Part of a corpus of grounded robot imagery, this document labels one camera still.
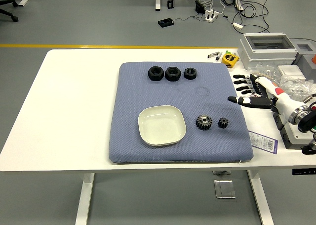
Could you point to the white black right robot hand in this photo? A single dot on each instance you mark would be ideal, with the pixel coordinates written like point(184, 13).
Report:
point(276, 96)

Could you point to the small dark metal gear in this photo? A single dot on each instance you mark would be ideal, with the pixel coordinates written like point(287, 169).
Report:
point(223, 122)

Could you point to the large dark metal gear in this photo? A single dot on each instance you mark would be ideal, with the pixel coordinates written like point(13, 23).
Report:
point(201, 125)

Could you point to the small white box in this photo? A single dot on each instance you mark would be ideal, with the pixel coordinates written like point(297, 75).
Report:
point(288, 70)

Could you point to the white grey control box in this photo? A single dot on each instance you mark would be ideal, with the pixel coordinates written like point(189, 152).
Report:
point(291, 136)

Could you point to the grey box with orange button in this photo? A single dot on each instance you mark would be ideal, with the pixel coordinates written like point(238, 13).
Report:
point(304, 61)

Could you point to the small black hex nut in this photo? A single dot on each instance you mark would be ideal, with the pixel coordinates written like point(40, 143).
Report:
point(186, 76)

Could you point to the large black hex nut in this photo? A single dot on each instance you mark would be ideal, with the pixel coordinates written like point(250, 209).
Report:
point(151, 76)
point(169, 77)

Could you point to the black box with plugs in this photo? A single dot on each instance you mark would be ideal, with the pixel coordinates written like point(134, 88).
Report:
point(199, 7)

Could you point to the crumpled clear plastic bags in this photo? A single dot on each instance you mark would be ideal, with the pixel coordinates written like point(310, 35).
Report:
point(293, 86)

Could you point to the white label card purple edge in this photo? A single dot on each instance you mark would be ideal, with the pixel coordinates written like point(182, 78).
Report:
point(261, 141)

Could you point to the yellow tape measure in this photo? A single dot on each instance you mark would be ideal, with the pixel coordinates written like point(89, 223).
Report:
point(230, 59)

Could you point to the small green object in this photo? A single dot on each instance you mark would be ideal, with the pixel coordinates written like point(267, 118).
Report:
point(229, 52)

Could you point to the silver black marker pen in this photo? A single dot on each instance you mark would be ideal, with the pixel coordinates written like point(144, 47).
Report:
point(214, 54)

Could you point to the black table control panel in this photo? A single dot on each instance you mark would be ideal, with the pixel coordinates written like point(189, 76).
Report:
point(303, 171)

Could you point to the white power adapter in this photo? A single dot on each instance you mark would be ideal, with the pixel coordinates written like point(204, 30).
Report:
point(238, 25)

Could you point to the blue-grey quilted mat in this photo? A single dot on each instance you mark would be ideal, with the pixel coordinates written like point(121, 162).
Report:
point(209, 148)

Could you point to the white table leg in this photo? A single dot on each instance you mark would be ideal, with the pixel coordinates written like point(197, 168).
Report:
point(259, 197)
point(84, 200)

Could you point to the white power strip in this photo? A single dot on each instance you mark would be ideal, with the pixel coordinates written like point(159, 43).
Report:
point(211, 15)

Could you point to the metal floor plate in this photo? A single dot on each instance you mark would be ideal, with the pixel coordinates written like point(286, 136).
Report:
point(224, 188)

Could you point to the white square dish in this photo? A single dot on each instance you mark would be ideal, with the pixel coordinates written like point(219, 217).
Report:
point(158, 128)

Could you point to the black flat device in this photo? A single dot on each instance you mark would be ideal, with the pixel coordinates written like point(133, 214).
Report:
point(166, 22)

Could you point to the black office chair base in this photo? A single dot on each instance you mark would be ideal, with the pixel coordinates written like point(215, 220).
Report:
point(15, 19)

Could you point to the grey enclosure with clear lid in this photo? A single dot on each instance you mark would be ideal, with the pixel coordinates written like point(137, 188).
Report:
point(247, 54)

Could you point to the small black bracket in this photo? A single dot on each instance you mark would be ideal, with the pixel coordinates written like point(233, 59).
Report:
point(170, 4)

